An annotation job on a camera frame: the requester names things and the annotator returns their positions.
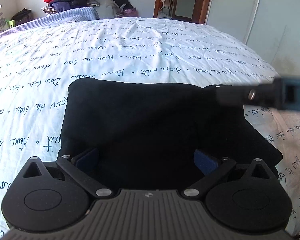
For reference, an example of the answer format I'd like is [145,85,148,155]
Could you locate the black pants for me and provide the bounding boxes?
[59,78,283,190]

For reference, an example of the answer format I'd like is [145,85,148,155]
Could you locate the green plastic stool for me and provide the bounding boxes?
[8,20,15,28]

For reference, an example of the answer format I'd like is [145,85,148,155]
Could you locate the white sliding wardrobe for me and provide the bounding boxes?
[206,0,300,77]

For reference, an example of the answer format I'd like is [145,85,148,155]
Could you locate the dark bag by wall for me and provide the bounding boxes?
[11,8,33,26]

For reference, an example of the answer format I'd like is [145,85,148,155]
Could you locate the white script-print bed quilt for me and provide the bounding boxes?
[0,18,300,239]

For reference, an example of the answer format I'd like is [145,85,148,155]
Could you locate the purple ribbed blanket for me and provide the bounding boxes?
[0,7,100,38]

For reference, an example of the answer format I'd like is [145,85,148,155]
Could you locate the wooden door frame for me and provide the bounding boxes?
[153,0,211,24]

